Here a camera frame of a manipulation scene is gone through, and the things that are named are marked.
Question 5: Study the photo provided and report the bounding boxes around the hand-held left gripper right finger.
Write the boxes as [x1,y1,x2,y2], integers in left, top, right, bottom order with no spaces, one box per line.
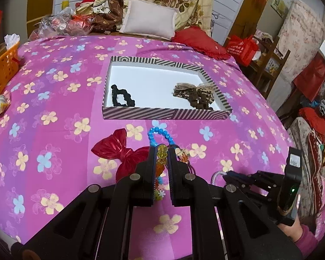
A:
[169,146,304,260]

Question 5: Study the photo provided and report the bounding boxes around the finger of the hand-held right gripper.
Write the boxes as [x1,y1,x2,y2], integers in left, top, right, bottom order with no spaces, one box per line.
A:
[240,183,274,204]
[223,171,283,189]

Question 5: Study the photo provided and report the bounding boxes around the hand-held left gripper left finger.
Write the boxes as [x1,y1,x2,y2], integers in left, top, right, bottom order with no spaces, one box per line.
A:
[18,146,157,260]

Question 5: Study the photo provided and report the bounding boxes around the multicoloured bead bracelet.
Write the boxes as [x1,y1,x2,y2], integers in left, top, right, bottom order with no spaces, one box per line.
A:
[154,145,169,200]

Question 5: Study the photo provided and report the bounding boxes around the white braided cord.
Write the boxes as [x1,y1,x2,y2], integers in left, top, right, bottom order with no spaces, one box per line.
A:
[211,170,229,186]

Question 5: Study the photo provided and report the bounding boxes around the person's right forearm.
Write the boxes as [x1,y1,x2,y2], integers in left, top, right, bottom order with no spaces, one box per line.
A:
[278,217,319,260]

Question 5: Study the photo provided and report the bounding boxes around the patterned sofa cover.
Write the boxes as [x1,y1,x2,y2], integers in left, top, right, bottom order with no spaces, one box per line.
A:
[290,114,325,214]

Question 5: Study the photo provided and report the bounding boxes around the red shiny bow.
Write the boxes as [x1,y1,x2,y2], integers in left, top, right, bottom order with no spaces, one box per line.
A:
[91,129,152,183]

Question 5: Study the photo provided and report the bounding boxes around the red cloth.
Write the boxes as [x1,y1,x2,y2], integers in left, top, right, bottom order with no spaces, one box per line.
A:
[298,107,325,133]

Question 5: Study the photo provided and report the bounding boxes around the brown patterned bow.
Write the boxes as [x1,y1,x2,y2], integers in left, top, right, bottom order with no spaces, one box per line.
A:
[173,83,215,111]

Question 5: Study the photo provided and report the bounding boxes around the striped cardboard box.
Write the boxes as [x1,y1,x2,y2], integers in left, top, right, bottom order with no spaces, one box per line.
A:
[101,56,232,120]

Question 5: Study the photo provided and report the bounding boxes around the black scrunchie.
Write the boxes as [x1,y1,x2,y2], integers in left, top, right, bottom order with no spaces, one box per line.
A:
[110,84,136,108]

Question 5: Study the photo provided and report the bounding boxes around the purple floral blanket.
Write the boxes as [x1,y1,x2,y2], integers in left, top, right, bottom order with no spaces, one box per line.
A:
[0,34,297,260]

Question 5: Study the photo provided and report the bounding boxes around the red paper bag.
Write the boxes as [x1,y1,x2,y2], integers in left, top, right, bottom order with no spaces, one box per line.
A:
[292,57,325,101]

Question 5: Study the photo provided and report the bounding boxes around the wooden chair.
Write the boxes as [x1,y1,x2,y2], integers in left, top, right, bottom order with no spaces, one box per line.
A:
[244,30,291,98]

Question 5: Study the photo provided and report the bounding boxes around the red shopping bag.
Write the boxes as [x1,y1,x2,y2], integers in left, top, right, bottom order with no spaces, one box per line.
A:
[227,35,260,66]

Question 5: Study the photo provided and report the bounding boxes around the red cushion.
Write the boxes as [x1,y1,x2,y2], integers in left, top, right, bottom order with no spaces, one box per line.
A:
[171,26,231,60]

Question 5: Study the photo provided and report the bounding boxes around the floral mattress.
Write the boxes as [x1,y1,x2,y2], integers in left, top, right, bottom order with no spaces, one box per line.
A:
[276,0,325,82]

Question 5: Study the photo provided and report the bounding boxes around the white pillow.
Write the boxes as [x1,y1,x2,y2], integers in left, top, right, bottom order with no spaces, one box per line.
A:
[119,0,180,40]

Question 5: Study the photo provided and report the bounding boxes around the gold foil ornament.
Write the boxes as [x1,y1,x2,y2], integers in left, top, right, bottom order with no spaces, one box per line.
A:
[0,92,12,114]

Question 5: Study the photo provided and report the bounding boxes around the brown floral cloth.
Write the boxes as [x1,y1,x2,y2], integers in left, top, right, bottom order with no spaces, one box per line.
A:
[93,0,125,34]

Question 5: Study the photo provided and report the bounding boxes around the clear plastic bags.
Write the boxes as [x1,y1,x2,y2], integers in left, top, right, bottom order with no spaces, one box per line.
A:
[34,7,98,37]

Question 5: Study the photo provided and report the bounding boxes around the orange plastic basket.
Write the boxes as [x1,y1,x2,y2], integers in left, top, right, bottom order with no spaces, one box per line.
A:
[0,42,21,102]

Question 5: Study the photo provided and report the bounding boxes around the white tissue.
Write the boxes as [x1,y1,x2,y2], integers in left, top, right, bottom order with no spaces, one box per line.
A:
[4,34,22,47]

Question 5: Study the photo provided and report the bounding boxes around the orange flower hair tie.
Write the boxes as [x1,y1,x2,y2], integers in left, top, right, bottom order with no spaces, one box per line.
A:
[176,148,192,169]

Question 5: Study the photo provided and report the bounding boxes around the blue bead bracelet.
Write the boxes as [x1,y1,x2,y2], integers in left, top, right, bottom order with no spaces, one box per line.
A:
[147,127,175,148]

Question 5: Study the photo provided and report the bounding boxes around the framed wall picture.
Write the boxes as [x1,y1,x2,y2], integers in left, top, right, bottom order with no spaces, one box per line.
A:
[271,0,289,18]

